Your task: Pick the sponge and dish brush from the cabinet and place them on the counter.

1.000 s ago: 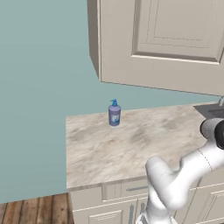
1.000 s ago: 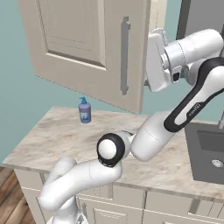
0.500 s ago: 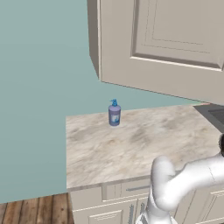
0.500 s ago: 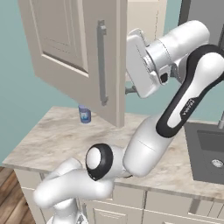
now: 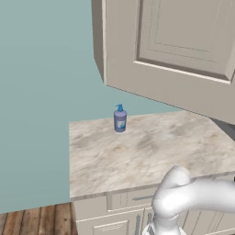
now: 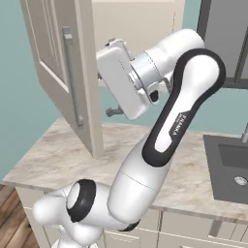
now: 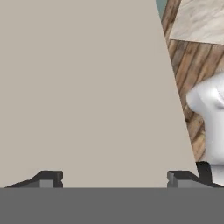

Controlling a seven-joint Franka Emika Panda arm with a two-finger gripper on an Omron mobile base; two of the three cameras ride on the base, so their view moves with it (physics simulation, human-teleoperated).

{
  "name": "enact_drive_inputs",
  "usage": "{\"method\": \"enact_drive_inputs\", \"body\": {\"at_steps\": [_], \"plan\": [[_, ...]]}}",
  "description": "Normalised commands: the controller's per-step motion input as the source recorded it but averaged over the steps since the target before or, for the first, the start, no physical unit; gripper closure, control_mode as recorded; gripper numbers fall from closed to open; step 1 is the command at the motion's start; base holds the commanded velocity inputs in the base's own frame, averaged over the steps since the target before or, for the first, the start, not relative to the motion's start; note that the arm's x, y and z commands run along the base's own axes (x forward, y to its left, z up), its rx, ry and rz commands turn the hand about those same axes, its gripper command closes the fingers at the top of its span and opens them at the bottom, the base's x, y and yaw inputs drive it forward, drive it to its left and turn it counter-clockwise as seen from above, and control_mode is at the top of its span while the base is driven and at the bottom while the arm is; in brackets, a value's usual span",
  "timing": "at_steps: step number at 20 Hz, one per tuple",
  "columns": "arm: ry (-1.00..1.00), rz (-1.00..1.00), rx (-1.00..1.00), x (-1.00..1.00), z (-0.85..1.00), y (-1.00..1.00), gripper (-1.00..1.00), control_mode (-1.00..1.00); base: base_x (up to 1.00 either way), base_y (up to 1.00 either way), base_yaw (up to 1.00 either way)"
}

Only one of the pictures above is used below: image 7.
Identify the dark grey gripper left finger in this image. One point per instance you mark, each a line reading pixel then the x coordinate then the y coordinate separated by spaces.
pixel 46 176

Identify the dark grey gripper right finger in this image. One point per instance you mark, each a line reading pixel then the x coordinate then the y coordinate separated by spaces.
pixel 180 177

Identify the white rounded post, black foot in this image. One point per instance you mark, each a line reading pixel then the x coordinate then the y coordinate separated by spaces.
pixel 210 122

